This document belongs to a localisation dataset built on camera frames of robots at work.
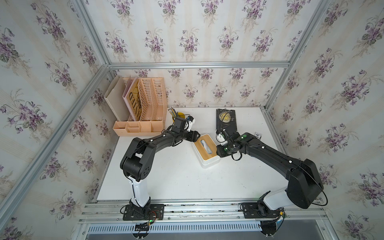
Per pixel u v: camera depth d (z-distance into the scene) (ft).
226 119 3.66
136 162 1.62
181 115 3.33
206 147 2.90
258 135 3.33
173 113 3.16
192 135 2.76
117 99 2.99
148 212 2.35
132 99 3.05
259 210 2.18
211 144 2.89
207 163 2.75
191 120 2.82
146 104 3.87
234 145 1.97
